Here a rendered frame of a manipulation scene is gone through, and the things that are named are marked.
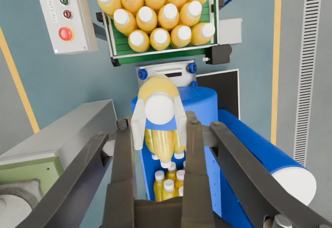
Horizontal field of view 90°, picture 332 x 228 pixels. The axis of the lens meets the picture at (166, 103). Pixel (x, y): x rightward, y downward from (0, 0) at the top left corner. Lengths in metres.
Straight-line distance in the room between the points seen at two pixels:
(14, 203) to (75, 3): 0.71
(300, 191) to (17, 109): 2.28
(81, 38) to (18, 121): 1.73
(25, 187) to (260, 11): 2.04
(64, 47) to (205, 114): 0.46
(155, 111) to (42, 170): 0.71
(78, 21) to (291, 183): 1.06
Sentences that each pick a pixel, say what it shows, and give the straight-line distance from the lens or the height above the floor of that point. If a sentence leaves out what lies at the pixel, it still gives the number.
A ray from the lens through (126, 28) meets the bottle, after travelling 0.59.
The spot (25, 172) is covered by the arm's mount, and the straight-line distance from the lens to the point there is 0.90.
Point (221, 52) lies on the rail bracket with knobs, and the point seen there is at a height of 1.00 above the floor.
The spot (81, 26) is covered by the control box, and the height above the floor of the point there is 1.10.
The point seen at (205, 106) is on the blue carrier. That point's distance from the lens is 0.46.
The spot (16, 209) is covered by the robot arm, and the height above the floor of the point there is 1.14.
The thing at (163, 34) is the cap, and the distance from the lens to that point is 0.54.
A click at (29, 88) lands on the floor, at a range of 2.04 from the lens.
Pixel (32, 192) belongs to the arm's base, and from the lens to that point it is 0.91.
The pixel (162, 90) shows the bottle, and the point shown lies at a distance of 0.24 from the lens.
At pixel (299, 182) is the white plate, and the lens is 1.04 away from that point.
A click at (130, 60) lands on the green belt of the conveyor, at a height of 0.89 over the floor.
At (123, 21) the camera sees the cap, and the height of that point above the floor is 1.11.
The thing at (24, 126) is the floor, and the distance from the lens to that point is 2.20.
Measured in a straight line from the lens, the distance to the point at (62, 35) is 0.59.
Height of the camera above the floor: 1.64
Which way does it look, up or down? 74 degrees down
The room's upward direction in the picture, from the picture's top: 167 degrees clockwise
